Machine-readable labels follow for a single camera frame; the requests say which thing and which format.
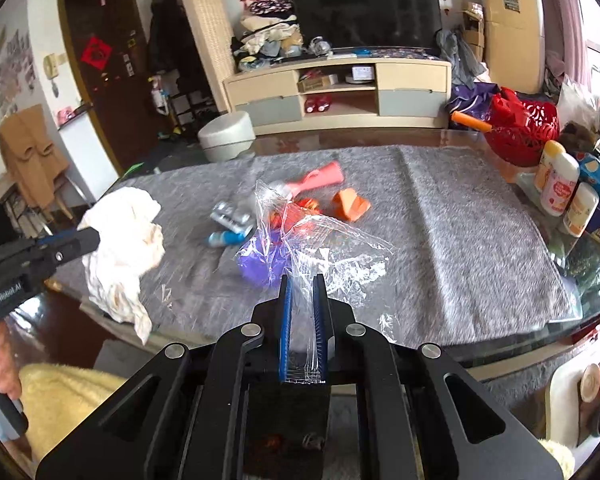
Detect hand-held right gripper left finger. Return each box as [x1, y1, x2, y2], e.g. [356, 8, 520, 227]
[36, 275, 292, 480]

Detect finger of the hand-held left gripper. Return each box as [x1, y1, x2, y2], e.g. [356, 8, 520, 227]
[30, 227, 102, 281]

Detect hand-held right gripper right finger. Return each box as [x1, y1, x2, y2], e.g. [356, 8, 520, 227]
[314, 276, 565, 480]

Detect white cloth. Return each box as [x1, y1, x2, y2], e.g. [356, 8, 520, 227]
[77, 186, 164, 345]

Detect clear plastic wrap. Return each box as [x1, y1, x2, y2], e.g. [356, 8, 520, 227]
[234, 179, 397, 387]

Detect person's left hand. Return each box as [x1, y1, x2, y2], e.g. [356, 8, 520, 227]
[0, 320, 24, 402]

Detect purple plastic piece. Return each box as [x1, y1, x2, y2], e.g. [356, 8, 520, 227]
[235, 234, 292, 287]

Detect white low cabinet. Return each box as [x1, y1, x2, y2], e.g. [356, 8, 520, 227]
[57, 109, 120, 197]

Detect orange red small toy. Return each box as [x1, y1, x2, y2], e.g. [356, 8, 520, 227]
[269, 199, 322, 237]

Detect blue and silver toy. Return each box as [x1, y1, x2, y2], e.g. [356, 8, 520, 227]
[208, 202, 256, 249]

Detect orange wedge toy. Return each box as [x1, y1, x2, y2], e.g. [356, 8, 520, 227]
[332, 187, 371, 222]

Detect yellow fleece clothing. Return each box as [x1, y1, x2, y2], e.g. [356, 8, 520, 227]
[19, 363, 127, 462]

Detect brown door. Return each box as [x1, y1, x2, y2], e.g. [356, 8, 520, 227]
[56, 0, 174, 177]

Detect grey felt mat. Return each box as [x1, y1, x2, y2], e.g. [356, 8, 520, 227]
[52, 145, 588, 350]

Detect shoe rack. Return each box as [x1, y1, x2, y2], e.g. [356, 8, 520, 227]
[149, 72, 216, 137]

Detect white rice cooker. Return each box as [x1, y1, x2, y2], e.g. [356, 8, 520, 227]
[197, 112, 256, 163]

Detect red square door ornament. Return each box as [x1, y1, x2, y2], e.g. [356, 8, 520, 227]
[80, 36, 114, 69]

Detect dark hanging coats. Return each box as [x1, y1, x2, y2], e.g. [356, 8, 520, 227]
[146, 0, 197, 77]

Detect small box in cabinet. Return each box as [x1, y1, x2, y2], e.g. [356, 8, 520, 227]
[298, 74, 339, 94]

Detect white flat device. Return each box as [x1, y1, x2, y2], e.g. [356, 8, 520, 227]
[344, 65, 376, 84]

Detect orange toy stick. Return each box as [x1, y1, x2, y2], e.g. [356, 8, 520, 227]
[450, 111, 494, 133]

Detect wicker screen panel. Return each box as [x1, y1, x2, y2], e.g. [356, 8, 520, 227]
[179, 0, 239, 114]

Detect beige television cabinet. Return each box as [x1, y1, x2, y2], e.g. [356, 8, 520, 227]
[223, 54, 453, 134]

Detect purple bag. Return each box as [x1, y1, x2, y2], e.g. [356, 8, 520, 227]
[444, 82, 501, 121]

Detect large white lotion bottle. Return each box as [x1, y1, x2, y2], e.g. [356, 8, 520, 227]
[539, 139, 580, 217]

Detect red plastic basket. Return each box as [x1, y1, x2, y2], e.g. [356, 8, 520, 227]
[484, 87, 562, 167]

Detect small white bottle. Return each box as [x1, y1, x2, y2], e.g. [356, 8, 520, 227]
[562, 182, 600, 238]

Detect pile of clothes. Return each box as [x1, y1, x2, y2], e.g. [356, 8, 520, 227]
[230, 14, 307, 72]

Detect grey hanging cloth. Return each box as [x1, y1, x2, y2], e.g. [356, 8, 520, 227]
[437, 29, 486, 89]

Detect dark floral cushion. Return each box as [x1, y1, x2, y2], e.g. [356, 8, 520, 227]
[249, 0, 294, 17]

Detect black television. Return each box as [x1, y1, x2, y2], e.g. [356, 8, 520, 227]
[288, 0, 444, 51]

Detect small cardboard boxes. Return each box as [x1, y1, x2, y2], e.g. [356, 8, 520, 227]
[462, 2, 486, 61]

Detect large cardboard box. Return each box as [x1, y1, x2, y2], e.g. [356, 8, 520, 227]
[474, 0, 546, 94]

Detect pink curtain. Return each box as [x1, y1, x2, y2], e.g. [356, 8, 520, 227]
[537, 0, 594, 92]

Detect wall photos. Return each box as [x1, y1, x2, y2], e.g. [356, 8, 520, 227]
[0, 32, 36, 116]

